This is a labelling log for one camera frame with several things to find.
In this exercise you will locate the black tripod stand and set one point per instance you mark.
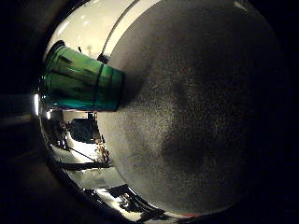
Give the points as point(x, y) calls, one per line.
point(102, 57)

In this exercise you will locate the person in dark sweater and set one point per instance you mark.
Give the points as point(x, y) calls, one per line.
point(83, 130)

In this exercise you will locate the green plastic cup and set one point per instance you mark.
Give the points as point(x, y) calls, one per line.
point(82, 79)

